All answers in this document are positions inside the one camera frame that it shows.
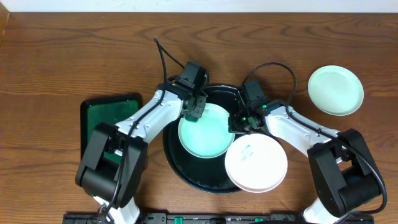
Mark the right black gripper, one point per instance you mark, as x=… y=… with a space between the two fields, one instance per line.
x=235 y=126

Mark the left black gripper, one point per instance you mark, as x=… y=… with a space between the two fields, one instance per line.
x=195 y=110

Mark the mint green plate bottom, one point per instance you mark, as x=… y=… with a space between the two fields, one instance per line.
x=207 y=137

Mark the mint green plate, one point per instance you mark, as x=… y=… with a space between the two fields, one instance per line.
x=335 y=90
x=207 y=137

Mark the pink white plate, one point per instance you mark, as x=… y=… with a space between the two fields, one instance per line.
x=256 y=163

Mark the mint green plate top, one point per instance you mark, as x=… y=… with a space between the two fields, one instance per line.
x=335 y=90

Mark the green scouring sponge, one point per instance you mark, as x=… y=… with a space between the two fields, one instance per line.
x=191 y=118

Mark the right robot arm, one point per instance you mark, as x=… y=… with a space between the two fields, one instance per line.
x=345 y=175

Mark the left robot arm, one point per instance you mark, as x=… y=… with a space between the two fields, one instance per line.
x=113 y=162

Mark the black rectangular sponge tray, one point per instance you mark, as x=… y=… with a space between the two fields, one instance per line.
x=110 y=110

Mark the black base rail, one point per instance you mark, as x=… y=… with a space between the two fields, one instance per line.
x=162 y=218

